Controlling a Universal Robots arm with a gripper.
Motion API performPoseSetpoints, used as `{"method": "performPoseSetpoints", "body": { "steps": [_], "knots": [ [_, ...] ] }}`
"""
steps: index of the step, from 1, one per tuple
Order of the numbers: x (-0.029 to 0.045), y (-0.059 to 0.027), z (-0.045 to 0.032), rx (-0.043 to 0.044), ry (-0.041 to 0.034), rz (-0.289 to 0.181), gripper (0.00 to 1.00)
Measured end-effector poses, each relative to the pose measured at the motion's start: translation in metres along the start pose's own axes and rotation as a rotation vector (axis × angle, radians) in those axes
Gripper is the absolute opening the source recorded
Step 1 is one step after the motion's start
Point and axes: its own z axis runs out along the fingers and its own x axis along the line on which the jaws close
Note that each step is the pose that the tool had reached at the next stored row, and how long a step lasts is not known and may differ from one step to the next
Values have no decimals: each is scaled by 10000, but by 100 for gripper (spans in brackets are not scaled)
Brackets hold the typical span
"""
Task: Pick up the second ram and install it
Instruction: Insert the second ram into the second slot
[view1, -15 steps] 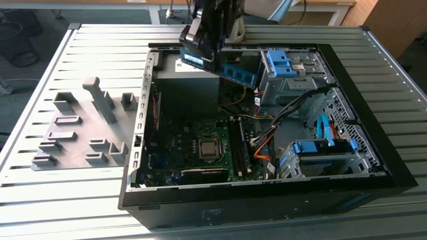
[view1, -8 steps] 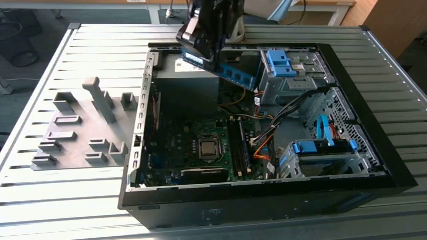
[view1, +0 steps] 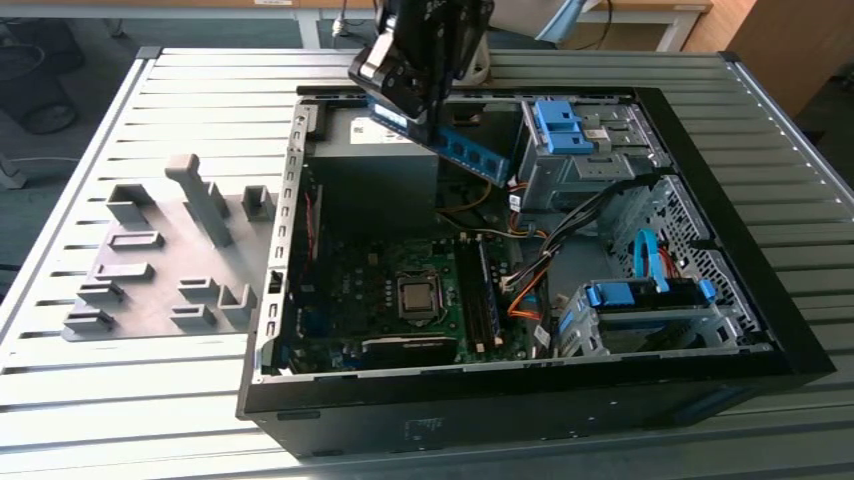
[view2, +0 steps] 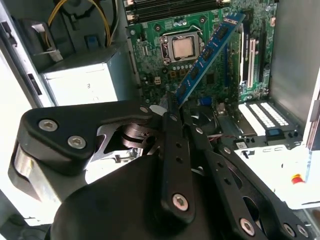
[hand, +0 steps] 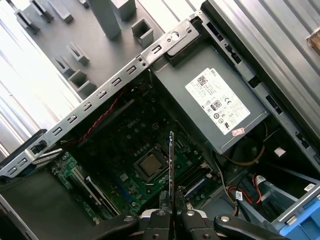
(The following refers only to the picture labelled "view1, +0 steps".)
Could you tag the grey power supply unit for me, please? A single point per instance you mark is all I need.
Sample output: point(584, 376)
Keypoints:
point(368, 190)

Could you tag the low metal disk bay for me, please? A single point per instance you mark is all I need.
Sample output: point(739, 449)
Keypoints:
point(655, 315)

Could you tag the black PC case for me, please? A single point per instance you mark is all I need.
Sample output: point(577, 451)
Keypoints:
point(534, 415)

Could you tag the wooden desk white frame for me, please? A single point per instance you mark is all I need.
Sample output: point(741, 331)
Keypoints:
point(655, 7)

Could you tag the silver CPU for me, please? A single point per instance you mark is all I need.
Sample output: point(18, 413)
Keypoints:
point(418, 297)

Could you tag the tall metal drive cage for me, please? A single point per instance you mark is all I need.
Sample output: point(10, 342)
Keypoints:
point(581, 172)

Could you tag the black graphics card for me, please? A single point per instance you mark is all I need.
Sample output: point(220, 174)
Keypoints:
point(410, 352)

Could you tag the hard disk in blue carrier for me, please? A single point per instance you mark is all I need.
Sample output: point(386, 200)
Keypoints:
point(621, 295)

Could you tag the long white desk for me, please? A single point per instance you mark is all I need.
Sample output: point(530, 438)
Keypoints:
point(201, 12)

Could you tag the blue RAM stick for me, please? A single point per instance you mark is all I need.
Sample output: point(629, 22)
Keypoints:
point(474, 152)

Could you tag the black RAM slot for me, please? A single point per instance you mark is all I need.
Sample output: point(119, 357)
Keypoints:
point(485, 295)
point(465, 295)

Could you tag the grey stand foot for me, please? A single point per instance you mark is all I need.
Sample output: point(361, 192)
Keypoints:
point(10, 175)

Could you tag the blue drive carrier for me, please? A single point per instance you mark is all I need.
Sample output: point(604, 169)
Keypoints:
point(561, 135)

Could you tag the green motherboard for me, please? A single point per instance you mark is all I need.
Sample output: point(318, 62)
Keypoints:
point(361, 300)

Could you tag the grey parts rack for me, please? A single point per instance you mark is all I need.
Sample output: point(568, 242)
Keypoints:
point(167, 250)

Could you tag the wooden cabinet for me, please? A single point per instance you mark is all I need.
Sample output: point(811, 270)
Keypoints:
point(788, 50)

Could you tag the RAM slot with white clips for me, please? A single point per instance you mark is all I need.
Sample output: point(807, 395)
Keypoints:
point(472, 295)

